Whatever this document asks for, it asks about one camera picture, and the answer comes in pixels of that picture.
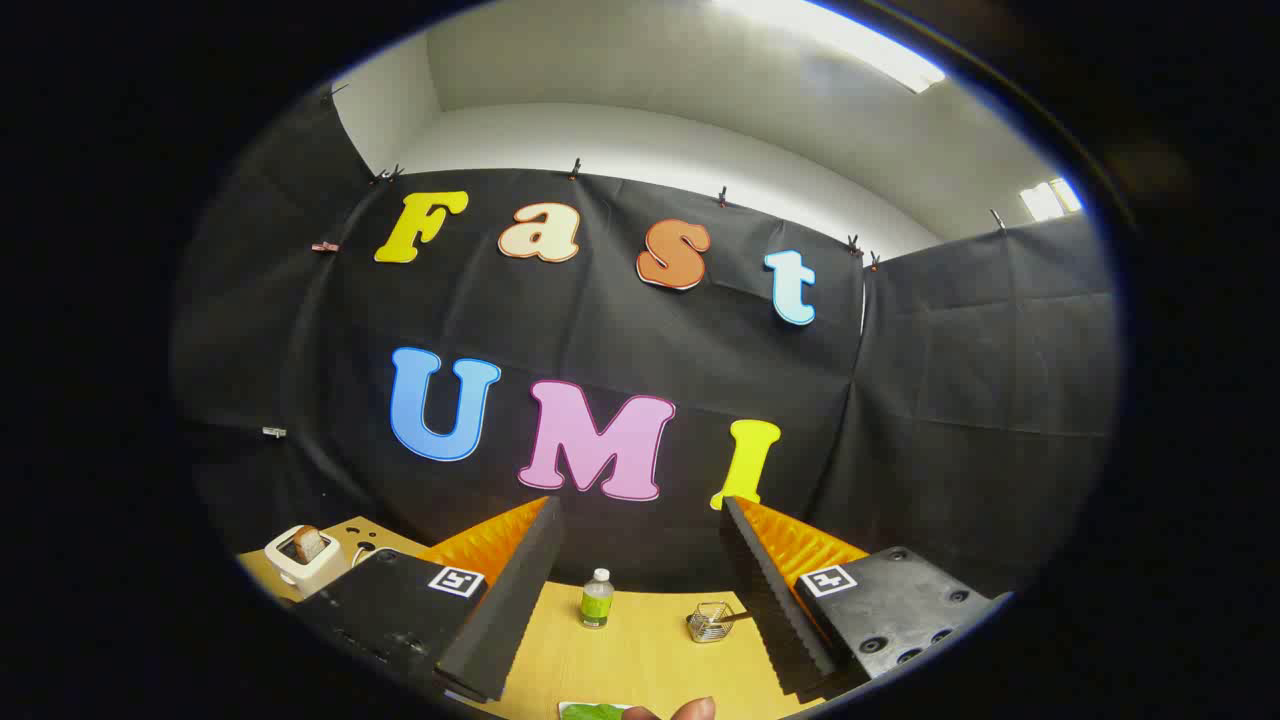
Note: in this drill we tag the white toaster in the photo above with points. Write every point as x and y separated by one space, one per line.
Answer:
300 572

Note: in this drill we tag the small ceiling light panel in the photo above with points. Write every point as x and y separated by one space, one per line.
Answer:
1050 200

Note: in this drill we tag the white plate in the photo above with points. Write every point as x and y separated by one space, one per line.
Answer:
565 708

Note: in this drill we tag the row of black cloth clips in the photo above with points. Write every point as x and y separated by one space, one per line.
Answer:
575 168

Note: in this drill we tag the green lettuce leaf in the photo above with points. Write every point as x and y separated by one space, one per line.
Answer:
592 713

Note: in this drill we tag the green label plastic bottle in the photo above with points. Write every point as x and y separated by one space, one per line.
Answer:
597 603

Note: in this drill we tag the brown toast slice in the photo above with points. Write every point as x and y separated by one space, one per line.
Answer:
309 544

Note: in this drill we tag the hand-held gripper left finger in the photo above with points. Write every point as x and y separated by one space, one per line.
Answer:
505 600

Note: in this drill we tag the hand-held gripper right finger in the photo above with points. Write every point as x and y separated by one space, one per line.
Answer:
765 590

